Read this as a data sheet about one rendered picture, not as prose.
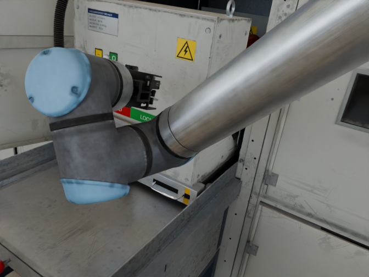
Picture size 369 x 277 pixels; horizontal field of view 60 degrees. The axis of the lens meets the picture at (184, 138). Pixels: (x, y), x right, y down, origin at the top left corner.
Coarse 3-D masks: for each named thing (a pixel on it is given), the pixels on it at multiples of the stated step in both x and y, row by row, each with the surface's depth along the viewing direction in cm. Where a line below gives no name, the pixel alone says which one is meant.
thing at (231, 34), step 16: (112, 0) 88; (128, 0) 104; (208, 16) 75; (224, 16) 84; (224, 32) 79; (240, 32) 87; (224, 48) 82; (240, 48) 91; (224, 64) 85; (224, 144) 105; (208, 160) 98; (224, 160) 111
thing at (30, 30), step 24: (0, 0) 100; (24, 0) 104; (48, 0) 109; (72, 0) 114; (0, 24) 103; (24, 24) 107; (48, 24) 112; (72, 24) 117; (0, 48) 105; (24, 48) 110; (0, 72) 108; (24, 72) 113; (0, 96) 111; (24, 96) 116; (0, 120) 114; (24, 120) 120; (0, 144) 117; (24, 144) 120
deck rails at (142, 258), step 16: (48, 144) 109; (0, 160) 96; (16, 160) 100; (32, 160) 106; (48, 160) 111; (0, 176) 97; (16, 176) 100; (224, 176) 105; (208, 192) 97; (192, 208) 89; (176, 224) 83; (160, 240) 78; (144, 256) 73; (128, 272) 69
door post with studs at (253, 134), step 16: (288, 0) 89; (272, 16) 93; (256, 128) 105; (256, 144) 107; (240, 160) 111; (256, 160) 109; (240, 176) 115; (240, 192) 116; (240, 208) 119; (240, 224) 121; (224, 272) 133
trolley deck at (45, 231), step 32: (0, 192) 93; (32, 192) 95; (64, 192) 96; (128, 192) 100; (224, 192) 107; (0, 224) 81; (32, 224) 83; (64, 224) 84; (96, 224) 85; (128, 224) 87; (160, 224) 88; (192, 224) 90; (0, 256) 78; (32, 256) 73; (64, 256) 75; (96, 256) 76; (128, 256) 77; (160, 256) 78
